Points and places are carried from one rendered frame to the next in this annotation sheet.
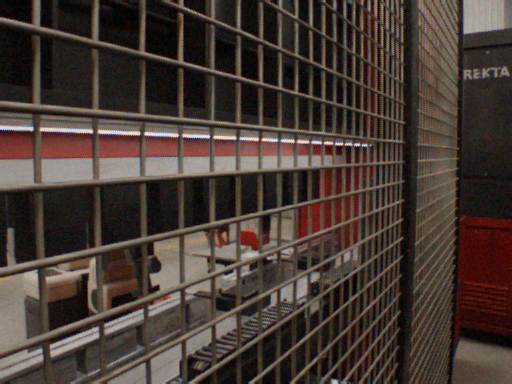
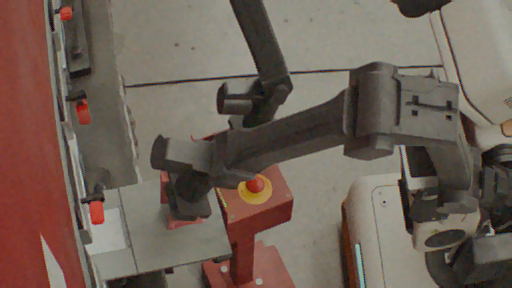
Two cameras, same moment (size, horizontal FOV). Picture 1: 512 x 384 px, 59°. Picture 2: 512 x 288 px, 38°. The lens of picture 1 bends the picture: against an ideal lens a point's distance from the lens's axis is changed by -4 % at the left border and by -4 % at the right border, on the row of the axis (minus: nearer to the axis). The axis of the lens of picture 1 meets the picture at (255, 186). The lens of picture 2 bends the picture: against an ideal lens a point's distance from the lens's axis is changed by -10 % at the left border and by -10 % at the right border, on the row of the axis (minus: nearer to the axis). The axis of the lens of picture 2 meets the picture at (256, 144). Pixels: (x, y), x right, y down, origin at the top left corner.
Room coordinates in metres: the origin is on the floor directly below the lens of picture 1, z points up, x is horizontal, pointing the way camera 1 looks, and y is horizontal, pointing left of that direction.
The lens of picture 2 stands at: (2.48, -0.21, 2.39)
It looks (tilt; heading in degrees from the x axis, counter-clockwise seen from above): 61 degrees down; 133
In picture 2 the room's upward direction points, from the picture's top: 2 degrees clockwise
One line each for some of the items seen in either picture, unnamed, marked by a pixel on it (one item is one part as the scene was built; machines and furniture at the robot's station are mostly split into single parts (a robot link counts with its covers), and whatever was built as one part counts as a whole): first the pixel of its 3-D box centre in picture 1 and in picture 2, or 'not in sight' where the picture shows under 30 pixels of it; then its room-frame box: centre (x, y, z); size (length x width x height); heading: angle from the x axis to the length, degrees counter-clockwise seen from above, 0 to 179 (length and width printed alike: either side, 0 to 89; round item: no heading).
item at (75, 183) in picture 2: (265, 192); (54, 191); (1.88, -0.04, 1.26); 0.15 x 0.09 x 0.17; 150
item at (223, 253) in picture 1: (231, 254); (151, 225); (1.93, 0.10, 1.00); 0.26 x 0.18 x 0.01; 60
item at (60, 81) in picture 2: (238, 196); (40, 90); (1.70, 0.06, 1.26); 0.15 x 0.09 x 0.17; 150
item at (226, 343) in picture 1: (252, 334); not in sight; (0.99, 0.01, 1.02); 0.44 x 0.06 x 0.04; 150
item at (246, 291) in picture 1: (221, 294); not in sight; (1.31, 0.10, 1.01); 0.26 x 0.12 x 0.05; 60
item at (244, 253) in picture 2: not in sight; (241, 241); (1.89, 0.38, 0.39); 0.05 x 0.05 x 0.54; 69
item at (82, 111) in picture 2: not in sight; (78, 108); (1.75, 0.11, 1.20); 0.04 x 0.02 x 0.10; 60
